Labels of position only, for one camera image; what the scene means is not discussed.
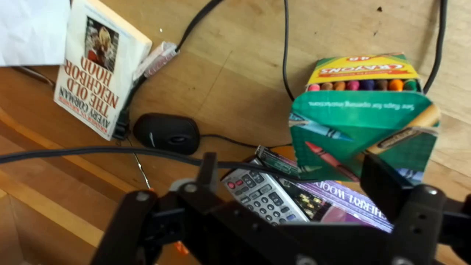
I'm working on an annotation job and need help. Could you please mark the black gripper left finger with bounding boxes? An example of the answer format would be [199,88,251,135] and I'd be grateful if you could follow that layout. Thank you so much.
[167,151,219,207]

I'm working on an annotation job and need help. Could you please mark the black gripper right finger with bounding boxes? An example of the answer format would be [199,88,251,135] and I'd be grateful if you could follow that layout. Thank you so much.
[358,153,447,265]

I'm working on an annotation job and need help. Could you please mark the green yellow crayon box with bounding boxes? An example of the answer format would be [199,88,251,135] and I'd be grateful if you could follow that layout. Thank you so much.
[286,51,441,185]

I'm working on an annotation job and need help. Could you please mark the purple booklet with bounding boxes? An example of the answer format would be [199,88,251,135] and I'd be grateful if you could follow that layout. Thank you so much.
[292,178,394,233]

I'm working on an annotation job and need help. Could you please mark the black computer mouse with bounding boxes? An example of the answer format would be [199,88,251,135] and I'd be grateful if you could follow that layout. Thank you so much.
[130,113,201,155]

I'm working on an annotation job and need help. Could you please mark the grey remote control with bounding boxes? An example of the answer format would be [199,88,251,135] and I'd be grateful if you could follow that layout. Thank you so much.
[219,166,313,226]

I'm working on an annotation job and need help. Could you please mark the dark green-edged device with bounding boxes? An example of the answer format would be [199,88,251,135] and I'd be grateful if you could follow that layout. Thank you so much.
[252,144,316,179]

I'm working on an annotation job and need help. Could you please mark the white paperback book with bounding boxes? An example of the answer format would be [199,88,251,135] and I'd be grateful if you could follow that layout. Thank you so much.
[51,0,152,142]

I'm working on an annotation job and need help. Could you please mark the thin mouse cable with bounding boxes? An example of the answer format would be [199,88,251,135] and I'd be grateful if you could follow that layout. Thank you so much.
[197,132,294,151]

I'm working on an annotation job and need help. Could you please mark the orange handled screwdriver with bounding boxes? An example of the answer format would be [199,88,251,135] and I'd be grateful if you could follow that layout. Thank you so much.
[130,150,191,257]

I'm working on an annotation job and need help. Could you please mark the thick black lamp cable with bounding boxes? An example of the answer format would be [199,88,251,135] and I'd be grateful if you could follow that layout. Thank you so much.
[0,0,448,173]

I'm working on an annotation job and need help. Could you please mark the black cable white plug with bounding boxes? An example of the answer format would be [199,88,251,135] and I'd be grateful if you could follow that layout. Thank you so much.
[130,0,224,80]

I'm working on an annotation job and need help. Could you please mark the thin black cable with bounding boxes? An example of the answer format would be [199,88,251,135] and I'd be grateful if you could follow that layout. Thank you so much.
[279,0,297,102]

